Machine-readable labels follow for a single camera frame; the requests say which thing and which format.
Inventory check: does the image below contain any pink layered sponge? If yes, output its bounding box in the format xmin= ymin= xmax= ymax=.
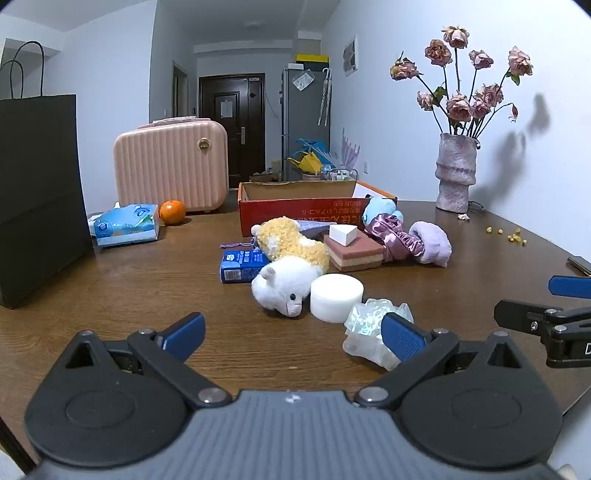
xmin=323 ymin=231 xmax=385 ymax=272

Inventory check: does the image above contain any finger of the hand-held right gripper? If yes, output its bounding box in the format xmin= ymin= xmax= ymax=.
xmin=549 ymin=275 xmax=591 ymax=298
xmin=494 ymin=299 xmax=591 ymax=334

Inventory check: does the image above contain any dark brown door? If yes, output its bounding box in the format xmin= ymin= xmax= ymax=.
xmin=198 ymin=73 xmax=266 ymax=183

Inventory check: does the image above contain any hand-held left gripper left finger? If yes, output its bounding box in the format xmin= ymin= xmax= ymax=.
xmin=51 ymin=312 xmax=233 ymax=409

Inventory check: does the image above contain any pink cloth bundle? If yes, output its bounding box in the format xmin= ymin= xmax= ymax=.
xmin=137 ymin=116 xmax=208 ymax=130

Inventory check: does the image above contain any white foam cube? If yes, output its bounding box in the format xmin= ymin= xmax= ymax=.
xmin=329 ymin=223 xmax=365 ymax=247

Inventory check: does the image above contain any pink ribbed suitcase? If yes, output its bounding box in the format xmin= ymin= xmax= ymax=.
xmin=113 ymin=117 xmax=229 ymax=214

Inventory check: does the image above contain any yellow bag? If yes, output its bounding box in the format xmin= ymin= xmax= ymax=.
xmin=287 ymin=152 xmax=321 ymax=175

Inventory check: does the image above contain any grey blue triangular cloth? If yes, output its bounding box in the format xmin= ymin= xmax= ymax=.
xmin=295 ymin=219 xmax=340 ymax=240

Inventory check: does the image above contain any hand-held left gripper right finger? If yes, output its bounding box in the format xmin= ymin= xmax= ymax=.
xmin=353 ymin=312 xmax=536 ymax=409

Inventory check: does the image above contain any yellow fluffy plush toy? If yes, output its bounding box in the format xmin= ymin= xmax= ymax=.
xmin=250 ymin=218 xmax=330 ymax=278

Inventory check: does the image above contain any lilac fluffy cloth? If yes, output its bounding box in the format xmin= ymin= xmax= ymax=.
xmin=409 ymin=220 xmax=453 ymax=268

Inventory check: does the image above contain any wire cart with bottles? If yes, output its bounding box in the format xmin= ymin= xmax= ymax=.
xmin=321 ymin=167 xmax=361 ymax=183

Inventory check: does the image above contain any pink satin scrunchie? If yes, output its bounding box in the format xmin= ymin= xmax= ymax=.
xmin=365 ymin=215 xmax=424 ymax=263

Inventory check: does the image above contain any blue handkerchief pack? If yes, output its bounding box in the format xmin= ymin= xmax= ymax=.
xmin=219 ymin=249 xmax=271 ymax=284

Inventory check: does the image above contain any black paper bag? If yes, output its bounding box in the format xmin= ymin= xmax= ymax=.
xmin=0 ymin=41 xmax=95 ymax=309

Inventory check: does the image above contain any purple string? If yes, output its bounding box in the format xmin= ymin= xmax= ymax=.
xmin=219 ymin=237 xmax=259 ymax=252

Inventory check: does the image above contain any light blue plush ball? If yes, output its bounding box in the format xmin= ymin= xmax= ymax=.
xmin=361 ymin=196 xmax=403 ymax=227

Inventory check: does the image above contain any clear folded umbrella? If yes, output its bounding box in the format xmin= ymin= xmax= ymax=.
xmin=318 ymin=67 xmax=333 ymax=126

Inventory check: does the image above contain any lilac textured vase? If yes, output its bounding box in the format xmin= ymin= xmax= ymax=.
xmin=435 ymin=133 xmax=478 ymax=214

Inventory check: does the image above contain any bunch of dried pink roses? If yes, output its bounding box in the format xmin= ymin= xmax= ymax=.
xmin=390 ymin=25 xmax=534 ymax=139

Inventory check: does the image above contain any orange cardboard box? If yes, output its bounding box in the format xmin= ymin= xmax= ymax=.
xmin=238 ymin=180 xmax=398 ymax=237

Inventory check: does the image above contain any grey refrigerator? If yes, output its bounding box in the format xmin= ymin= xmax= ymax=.
xmin=281 ymin=65 xmax=331 ymax=181

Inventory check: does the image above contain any clear plastic bag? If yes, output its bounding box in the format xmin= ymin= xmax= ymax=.
xmin=342 ymin=298 xmax=415 ymax=371

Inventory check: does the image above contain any light blue tissue pack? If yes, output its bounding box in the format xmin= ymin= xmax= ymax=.
xmin=93 ymin=203 xmax=161 ymax=248

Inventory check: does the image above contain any blue bag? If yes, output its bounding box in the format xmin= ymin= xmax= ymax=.
xmin=295 ymin=137 xmax=331 ymax=162

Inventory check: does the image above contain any orange fruit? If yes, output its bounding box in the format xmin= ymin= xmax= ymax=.
xmin=159 ymin=200 xmax=187 ymax=226

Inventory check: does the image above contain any white plush toy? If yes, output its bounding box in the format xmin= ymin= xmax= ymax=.
xmin=250 ymin=256 xmax=320 ymax=318

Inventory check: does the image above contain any white round sponge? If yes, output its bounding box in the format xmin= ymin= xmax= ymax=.
xmin=310 ymin=273 xmax=365 ymax=323

